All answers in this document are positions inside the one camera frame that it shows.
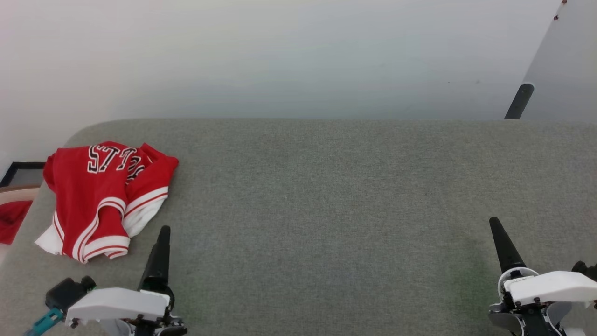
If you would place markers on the black rectangular frame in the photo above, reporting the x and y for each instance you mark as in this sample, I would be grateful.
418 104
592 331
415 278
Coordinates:
28 164

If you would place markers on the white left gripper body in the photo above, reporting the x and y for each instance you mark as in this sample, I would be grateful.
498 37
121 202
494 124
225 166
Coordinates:
116 303

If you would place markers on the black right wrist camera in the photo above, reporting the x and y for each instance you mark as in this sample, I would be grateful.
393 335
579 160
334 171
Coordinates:
586 269

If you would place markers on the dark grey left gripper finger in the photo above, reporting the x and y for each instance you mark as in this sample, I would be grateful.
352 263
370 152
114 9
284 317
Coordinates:
158 261

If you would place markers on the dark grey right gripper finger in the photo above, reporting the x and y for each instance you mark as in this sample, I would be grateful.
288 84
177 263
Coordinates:
506 252

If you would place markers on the dark round-ended post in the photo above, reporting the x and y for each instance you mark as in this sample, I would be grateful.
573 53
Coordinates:
520 100

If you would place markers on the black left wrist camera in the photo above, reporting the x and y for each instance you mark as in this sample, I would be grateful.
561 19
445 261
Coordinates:
67 293

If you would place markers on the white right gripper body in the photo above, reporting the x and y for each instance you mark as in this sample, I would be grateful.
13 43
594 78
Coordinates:
550 287

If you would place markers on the red basketball jersey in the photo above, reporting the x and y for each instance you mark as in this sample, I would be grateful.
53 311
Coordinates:
84 205

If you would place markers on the beige curved board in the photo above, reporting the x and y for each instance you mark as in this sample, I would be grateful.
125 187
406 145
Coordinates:
14 193

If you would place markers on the red cloth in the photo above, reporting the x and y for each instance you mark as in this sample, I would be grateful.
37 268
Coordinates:
11 221

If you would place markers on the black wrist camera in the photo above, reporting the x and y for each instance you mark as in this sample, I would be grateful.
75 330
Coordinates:
67 293
586 269

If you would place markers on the light grey partition panel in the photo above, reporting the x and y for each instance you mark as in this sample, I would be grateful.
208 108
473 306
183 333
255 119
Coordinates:
566 70

